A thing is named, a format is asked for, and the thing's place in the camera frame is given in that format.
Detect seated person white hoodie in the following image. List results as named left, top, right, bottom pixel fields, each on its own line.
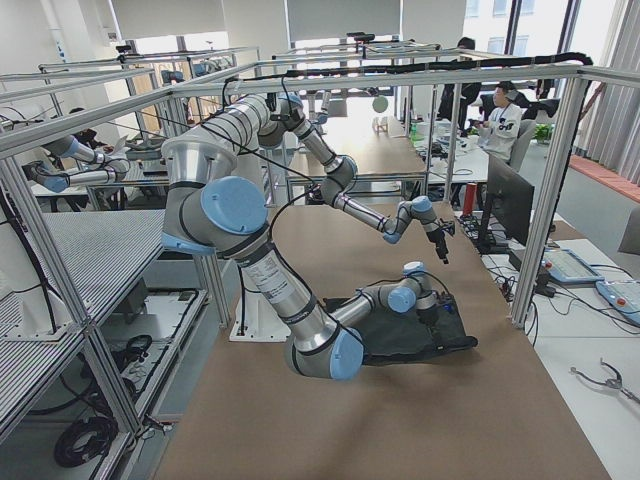
left=474, top=81, right=522, bottom=163

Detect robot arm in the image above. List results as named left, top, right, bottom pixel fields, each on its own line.
left=190, top=93, right=451, bottom=262
left=161, top=132, right=454, bottom=380

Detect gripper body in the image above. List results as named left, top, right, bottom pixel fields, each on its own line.
left=424, top=294, right=457, bottom=335
left=427, top=227, right=449, bottom=264

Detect standing person dark clothes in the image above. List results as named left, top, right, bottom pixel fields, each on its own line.
left=437, top=35, right=484, bottom=136

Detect red cylinder bottle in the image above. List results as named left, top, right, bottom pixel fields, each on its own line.
left=462, top=182, right=477, bottom=217

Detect black printed t-shirt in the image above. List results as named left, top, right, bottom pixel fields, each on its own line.
left=353, top=298, right=478, bottom=366

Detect aluminium cage frame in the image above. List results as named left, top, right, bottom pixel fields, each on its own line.
left=0, top=45, right=596, bottom=441

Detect black computer monitor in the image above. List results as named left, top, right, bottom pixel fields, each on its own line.
left=476, top=158, right=534, bottom=254

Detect metal grabber tool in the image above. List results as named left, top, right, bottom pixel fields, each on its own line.
left=569, top=358, right=639, bottom=403

